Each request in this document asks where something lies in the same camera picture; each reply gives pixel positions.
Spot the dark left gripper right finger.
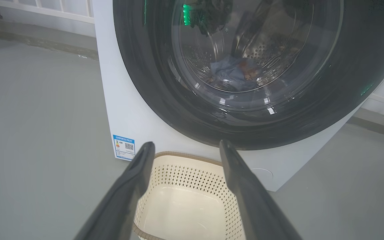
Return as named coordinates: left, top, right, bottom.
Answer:
left=219, top=139, right=303, bottom=240

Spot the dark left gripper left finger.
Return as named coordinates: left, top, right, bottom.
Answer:
left=75, top=142, right=156, bottom=240

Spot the dark round washing machine door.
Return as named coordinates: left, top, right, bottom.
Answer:
left=113, top=0, right=384, bottom=151

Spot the blue cartoon print garment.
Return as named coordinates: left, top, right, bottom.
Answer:
left=210, top=56, right=263, bottom=92

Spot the cream perforated laundry basket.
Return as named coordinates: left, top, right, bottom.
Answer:
left=132, top=151, right=246, bottom=240

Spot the white washing machine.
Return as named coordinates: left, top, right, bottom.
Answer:
left=92, top=0, right=384, bottom=192

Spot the blue white energy label sticker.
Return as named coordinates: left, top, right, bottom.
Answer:
left=112, top=134, right=136, bottom=161

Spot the white railing fence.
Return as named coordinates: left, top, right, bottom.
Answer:
left=0, top=0, right=94, bottom=24

